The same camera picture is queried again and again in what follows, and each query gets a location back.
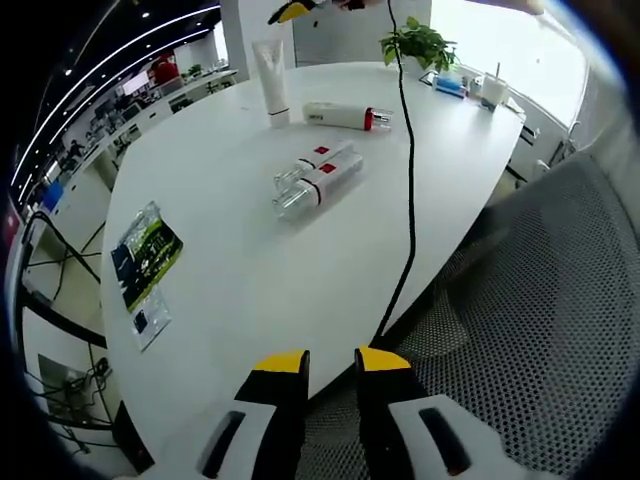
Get red collar skincare bottle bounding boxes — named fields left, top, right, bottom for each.
left=302, top=101, right=397, bottom=133

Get power strip with cables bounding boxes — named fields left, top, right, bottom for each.
left=39, top=352, right=119, bottom=431

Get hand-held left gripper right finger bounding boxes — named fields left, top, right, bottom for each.
left=354, top=345, right=530, bottom=480

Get green black sachet packet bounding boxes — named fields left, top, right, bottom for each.
left=109, top=201, right=184, bottom=314

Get blue bin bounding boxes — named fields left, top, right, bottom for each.
left=42, top=180, right=65, bottom=210

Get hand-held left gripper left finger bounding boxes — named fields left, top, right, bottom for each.
left=174, top=348, right=311, bottom=480

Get grey mesh office chair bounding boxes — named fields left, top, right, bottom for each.
left=304, top=149, right=640, bottom=480

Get white desktop container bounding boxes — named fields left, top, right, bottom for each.
left=478, top=62, right=510, bottom=109

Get red label skincare bottle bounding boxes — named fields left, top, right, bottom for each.
left=273, top=140, right=356, bottom=194
left=271, top=153, right=365, bottom=222

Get green potted plant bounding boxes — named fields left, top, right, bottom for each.
left=378, top=16, right=459, bottom=76

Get blue box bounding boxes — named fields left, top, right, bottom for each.
left=432, top=73, right=469, bottom=97

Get black floor device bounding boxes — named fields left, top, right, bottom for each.
left=110, top=399, right=155, bottom=474

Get white skincare tube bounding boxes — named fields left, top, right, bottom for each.
left=251, top=39, right=292, bottom=129

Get long white counter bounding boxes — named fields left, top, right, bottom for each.
left=74, top=67, right=239, bottom=191

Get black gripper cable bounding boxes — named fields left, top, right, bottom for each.
left=372, top=0, right=419, bottom=349

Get small clear packet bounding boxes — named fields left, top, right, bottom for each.
left=130, top=287, right=173, bottom=352

